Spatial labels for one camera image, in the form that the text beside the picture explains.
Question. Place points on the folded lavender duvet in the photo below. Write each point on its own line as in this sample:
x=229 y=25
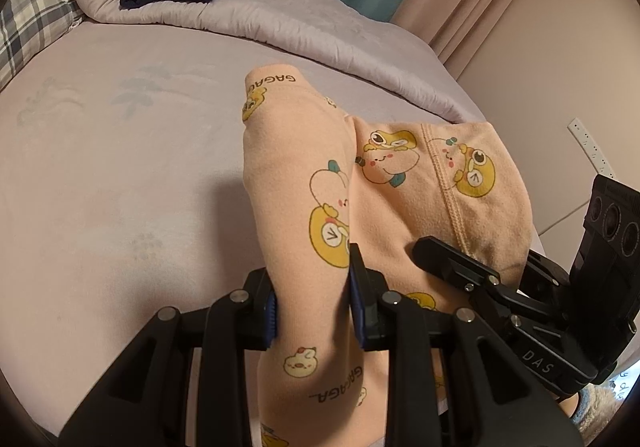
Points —
x=280 y=22

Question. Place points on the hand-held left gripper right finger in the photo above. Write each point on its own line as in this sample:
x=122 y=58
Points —
x=356 y=299

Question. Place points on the peach cartoon print pajama garment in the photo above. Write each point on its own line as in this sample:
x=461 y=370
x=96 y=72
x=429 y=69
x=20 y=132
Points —
x=300 y=187

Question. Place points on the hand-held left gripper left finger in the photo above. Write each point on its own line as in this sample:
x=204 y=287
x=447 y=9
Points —
x=270 y=314

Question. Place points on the plaid pillow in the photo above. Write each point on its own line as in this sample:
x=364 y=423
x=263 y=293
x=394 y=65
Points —
x=35 y=12

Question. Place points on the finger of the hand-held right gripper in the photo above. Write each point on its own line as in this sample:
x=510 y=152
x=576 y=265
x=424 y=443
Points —
x=450 y=262
x=545 y=274

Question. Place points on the white perforated strip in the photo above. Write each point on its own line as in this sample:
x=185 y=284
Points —
x=590 y=144

